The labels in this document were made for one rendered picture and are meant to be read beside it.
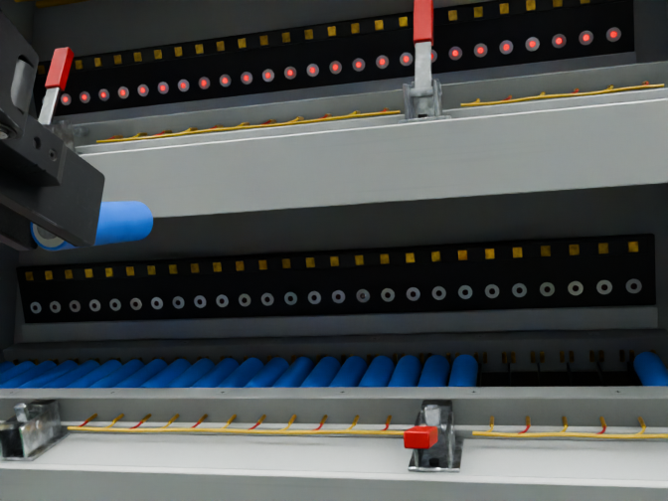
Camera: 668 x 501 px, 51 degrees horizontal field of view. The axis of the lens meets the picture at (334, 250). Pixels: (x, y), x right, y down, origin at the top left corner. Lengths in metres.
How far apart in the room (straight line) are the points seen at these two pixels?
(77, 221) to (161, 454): 0.23
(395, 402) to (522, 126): 0.18
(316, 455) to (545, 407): 0.14
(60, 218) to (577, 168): 0.27
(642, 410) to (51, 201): 0.33
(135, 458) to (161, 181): 0.17
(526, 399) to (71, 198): 0.28
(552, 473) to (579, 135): 0.18
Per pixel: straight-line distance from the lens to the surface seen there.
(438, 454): 0.42
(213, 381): 0.53
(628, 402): 0.44
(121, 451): 0.48
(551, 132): 0.41
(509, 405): 0.44
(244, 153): 0.44
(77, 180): 0.27
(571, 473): 0.40
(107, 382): 0.56
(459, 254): 0.55
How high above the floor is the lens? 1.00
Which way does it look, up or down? 9 degrees up
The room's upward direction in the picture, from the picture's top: 1 degrees counter-clockwise
